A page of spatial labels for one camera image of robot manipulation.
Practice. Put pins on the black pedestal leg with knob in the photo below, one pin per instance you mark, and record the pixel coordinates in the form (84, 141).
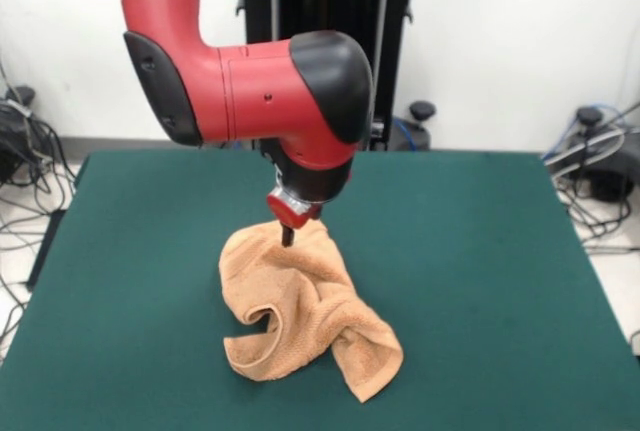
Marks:
(607, 176)
(422, 112)
(12, 141)

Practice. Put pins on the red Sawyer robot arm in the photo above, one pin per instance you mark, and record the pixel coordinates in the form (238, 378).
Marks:
(250, 96)

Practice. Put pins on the dark green table cloth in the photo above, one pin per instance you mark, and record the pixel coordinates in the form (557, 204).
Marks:
(150, 251)

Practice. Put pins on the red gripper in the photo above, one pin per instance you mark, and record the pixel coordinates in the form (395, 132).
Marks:
(287, 213)

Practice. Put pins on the peach terry towel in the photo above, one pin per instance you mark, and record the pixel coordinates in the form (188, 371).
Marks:
(280, 276)

